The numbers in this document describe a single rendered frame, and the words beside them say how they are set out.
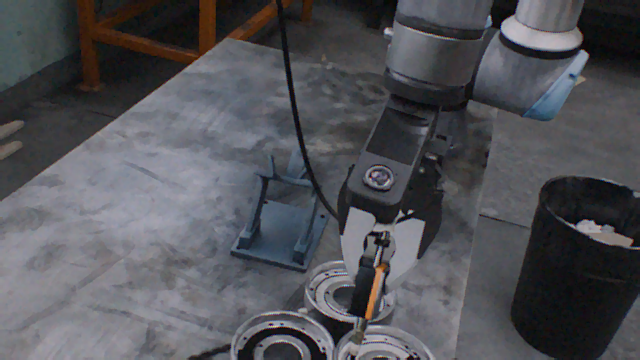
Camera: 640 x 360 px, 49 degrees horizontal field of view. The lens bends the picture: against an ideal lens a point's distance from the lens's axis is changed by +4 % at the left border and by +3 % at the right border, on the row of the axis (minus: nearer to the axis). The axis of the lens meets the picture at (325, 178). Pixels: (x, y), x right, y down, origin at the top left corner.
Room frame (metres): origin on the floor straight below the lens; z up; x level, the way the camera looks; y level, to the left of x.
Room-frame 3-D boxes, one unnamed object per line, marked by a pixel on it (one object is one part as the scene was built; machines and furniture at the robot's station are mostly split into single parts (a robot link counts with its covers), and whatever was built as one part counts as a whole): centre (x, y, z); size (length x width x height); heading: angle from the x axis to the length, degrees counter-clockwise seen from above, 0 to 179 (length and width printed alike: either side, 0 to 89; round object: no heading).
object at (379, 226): (0.75, -0.08, 0.82); 0.08 x 0.07 x 0.05; 168
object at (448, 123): (1.07, -0.16, 0.85); 0.15 x 0.15 x 0.10
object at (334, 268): (0.59, -0.05, 0.82); 0.10 x 0.10 x 0.04
